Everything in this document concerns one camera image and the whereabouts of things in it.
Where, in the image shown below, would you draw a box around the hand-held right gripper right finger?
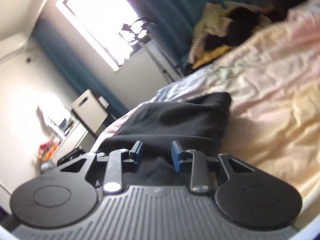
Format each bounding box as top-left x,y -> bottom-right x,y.
171,140 -> 255,193

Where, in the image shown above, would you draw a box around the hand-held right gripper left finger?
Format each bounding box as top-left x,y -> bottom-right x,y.
59,140 -> 144,193

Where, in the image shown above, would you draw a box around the black pants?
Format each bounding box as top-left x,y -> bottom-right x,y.
96,92 -> 232,188

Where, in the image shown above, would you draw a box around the black clothes pile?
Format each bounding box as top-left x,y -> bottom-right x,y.
204,6 -> 263,52

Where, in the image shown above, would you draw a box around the white chair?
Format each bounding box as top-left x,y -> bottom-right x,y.
71,89 -> 109,134

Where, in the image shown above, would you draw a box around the white dresser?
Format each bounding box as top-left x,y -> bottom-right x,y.
54,120 -> 89,160

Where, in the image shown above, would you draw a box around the red orange packets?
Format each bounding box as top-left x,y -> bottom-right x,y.
37,140 -> 61,161

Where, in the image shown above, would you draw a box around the dresser mirror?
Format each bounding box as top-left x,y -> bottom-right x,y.
37,94 -> 73,133

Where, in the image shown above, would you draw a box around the yellow cloth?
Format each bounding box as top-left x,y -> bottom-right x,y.
192,45 -> 233,69

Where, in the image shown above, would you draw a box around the narrow blue curtain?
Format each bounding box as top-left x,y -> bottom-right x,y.
31,20 -> 130,120

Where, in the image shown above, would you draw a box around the pink bed sheet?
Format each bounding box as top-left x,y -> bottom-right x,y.
90,0 -> 320,205

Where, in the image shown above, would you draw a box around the window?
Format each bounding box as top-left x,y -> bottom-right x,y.
56,0 -> 150,72

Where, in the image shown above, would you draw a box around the cream knit blanket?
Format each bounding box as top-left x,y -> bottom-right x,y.
187,2 -> 233,64

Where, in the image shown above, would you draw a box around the wide blue curtain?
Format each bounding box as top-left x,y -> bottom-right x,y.
117,0 -> 250,67

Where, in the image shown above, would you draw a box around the air conditioner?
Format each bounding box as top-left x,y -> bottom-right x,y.
0,34 -> 30,61

